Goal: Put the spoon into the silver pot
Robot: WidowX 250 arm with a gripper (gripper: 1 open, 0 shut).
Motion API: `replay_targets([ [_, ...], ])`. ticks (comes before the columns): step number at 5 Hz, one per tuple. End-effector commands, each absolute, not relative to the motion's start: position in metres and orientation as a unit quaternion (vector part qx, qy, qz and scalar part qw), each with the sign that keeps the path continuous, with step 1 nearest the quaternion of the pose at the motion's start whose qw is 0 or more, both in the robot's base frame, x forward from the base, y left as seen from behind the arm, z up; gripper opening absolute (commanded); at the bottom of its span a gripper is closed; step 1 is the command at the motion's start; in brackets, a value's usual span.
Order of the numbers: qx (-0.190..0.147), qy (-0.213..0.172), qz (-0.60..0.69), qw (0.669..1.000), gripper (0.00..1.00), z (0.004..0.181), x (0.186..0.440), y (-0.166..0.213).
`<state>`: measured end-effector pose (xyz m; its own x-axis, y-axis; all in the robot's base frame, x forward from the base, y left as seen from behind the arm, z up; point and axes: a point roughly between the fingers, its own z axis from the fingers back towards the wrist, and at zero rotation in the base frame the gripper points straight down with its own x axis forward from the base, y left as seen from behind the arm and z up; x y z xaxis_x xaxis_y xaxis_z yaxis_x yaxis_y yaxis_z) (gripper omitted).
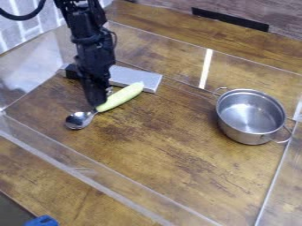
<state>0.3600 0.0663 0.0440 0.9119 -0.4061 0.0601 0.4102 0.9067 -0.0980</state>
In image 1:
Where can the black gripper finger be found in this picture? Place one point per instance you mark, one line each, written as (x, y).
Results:
(95, 90)

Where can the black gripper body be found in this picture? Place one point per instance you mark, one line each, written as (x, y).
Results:
(95, 54)

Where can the spoon with yellow handle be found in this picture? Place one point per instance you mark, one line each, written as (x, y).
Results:
(80, 119)

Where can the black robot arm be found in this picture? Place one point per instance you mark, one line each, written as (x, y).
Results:
(84, 18)

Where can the silver pot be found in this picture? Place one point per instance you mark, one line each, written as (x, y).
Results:
(251, 117)

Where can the grey block with dark end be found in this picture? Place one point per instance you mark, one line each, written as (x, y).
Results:
(123, 76)

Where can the blue object at bottom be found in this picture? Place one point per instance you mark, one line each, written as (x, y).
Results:
(42, 220)

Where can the black strip on wall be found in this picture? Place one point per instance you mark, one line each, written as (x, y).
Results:
(230, 19)

